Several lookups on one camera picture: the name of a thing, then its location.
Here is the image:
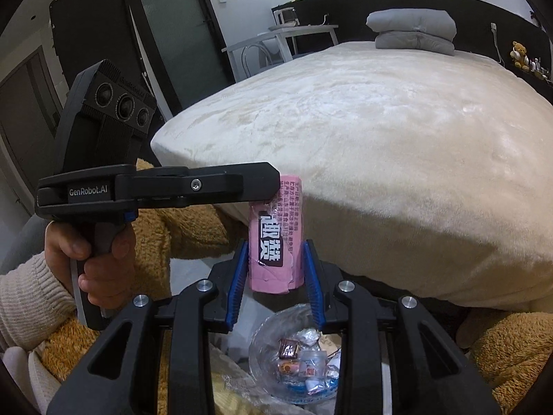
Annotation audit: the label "blue white wrapper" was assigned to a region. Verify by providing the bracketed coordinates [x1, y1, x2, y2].
[325, 361, 340, 389]

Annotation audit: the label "small pink carton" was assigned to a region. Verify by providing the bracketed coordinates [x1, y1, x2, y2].
[249, 175, 304, 294]

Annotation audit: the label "dark red snack wrapper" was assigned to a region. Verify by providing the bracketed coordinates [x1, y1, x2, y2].
[278, 338, 301, 360]

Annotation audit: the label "clear plastic cup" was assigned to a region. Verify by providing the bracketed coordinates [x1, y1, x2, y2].
[298, 349, 327, 379]

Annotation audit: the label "left forearm beige sleeve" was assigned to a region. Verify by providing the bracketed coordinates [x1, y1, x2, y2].
[0, 253, 76, 351]

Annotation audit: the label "clear plastic trash bag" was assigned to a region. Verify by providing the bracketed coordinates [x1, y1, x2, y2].
[249, 304, 341, 406]

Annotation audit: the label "left bare hand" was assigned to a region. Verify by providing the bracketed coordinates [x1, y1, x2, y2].
[44, 222, 136, 309]

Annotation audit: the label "dark glass door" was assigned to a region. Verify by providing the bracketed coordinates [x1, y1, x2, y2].
[128, 0, 235, 115]

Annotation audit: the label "white chair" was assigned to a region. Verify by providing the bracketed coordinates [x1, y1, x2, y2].
[240, 41, 284, 78]

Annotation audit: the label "white desk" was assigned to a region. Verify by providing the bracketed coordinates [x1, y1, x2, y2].
[221, 25, 338, 83]

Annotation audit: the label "bed with beige blanket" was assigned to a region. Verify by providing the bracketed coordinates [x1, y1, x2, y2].
[151, 41, 552, 312]

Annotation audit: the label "small white appliance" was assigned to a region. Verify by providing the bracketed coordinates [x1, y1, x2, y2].
[273, 7, 300, 27]

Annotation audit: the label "grey folded pillow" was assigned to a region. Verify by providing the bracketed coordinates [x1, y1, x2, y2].
[366, 9, 457, 56]

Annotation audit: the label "teddy bear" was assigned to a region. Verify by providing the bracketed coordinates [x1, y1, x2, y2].
[510, 41, 529, 72]

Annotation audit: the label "black headboard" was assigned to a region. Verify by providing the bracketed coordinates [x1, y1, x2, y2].
[273, 0, 552, 100]

